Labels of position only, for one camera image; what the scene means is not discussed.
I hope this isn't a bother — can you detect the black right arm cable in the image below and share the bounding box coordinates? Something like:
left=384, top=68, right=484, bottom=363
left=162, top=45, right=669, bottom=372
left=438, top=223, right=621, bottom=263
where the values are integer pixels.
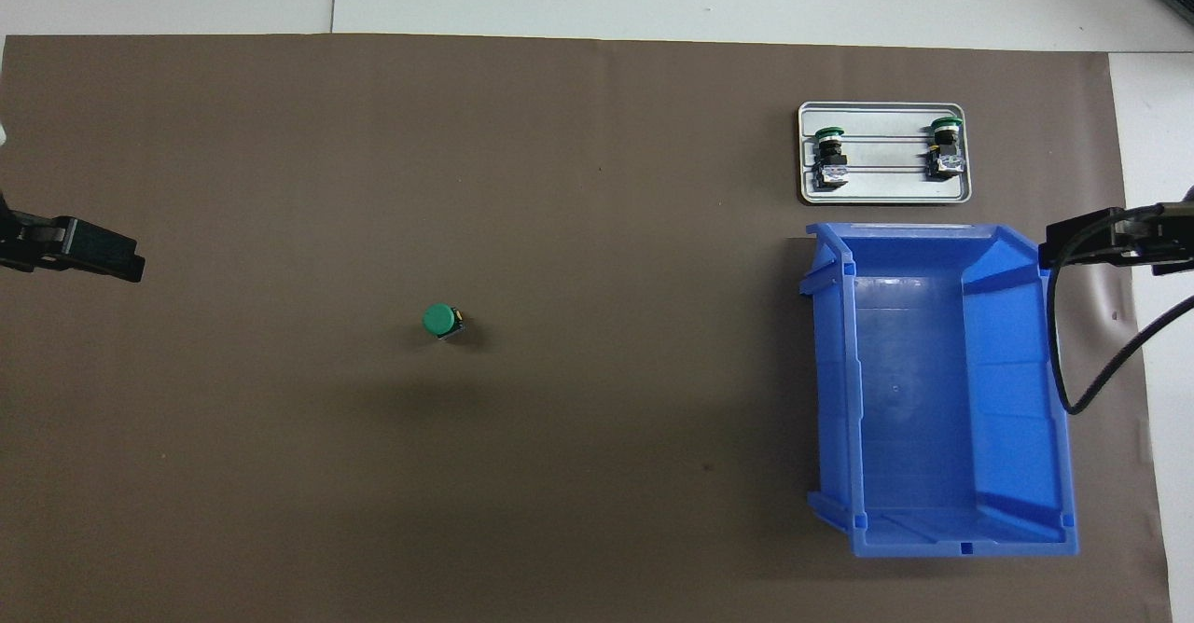
left=1045, top=199, right=1194, bottom=416

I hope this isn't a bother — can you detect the brown paper table mat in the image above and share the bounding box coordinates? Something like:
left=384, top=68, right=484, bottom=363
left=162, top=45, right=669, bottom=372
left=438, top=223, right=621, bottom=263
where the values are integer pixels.
left=0, top=34, right=1174, bottom=623

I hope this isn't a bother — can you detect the blue plastic storage bin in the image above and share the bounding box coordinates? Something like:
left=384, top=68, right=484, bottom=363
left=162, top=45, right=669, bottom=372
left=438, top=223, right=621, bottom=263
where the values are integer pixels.
left=799, top=222, right=1080, bottom=559

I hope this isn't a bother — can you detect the green push button switch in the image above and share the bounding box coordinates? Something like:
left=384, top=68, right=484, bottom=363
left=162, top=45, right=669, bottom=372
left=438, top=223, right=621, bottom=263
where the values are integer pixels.
left=923, top=117, right=965, bottom=181
left=810, top=126, right=852, bottom=190
left=422, top=303, right=465, bottom=342

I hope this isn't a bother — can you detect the grey metal tray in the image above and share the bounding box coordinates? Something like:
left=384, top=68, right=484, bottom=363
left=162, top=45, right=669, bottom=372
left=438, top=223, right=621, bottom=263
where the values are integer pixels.
left=798, top=101, right=973, bottom=205

